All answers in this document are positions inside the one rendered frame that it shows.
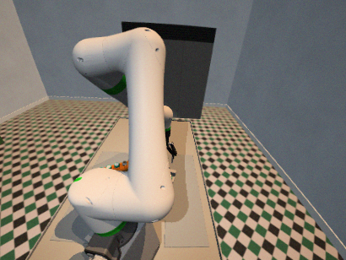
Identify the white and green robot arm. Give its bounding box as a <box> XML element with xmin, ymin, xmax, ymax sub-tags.
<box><xmin>68</xmin><ymin>27</ymin><xmax>175</xmax><ymax>260</ymax></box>

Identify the orange rectangular tube rack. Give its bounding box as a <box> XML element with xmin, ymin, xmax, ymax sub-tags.
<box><xmin>111</xmin><ymin>161</ymin><xmax>128</xmax><ymax>171</ymax></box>

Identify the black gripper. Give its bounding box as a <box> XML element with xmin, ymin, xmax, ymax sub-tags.
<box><xmin>166</xmin><ymin>138</ymin><xmax>177</xmax><ymax>163</ymax></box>

